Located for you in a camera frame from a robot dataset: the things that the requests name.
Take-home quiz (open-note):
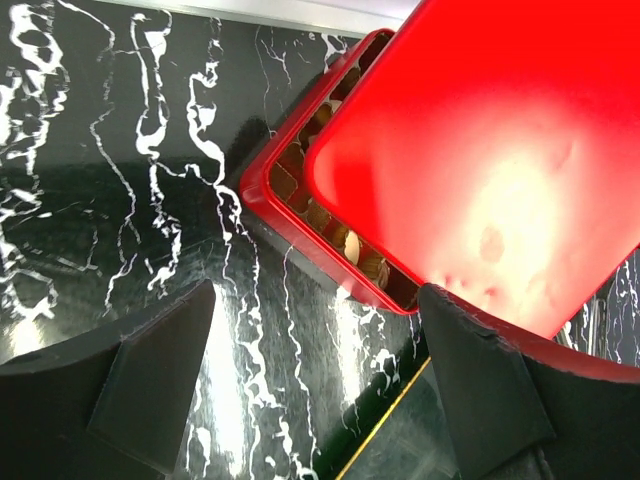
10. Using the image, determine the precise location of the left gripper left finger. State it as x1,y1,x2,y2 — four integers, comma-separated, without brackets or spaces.
1,279,216,479

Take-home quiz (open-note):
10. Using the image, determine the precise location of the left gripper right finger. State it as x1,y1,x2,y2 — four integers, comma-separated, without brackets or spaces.
418,284,639,479

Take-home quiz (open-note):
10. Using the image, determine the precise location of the red compartment chocolate box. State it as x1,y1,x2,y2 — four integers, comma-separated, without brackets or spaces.
239,29,419,315

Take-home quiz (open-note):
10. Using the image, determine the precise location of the white oval chocolate bottom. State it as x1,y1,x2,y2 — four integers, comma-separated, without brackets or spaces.
343,230,361,265

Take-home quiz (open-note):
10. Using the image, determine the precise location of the red box lid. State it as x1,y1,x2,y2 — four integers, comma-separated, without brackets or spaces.
305,1,639,338

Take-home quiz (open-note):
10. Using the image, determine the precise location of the black gold-rimmed tray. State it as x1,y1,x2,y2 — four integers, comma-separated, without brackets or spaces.
337,360,461,479

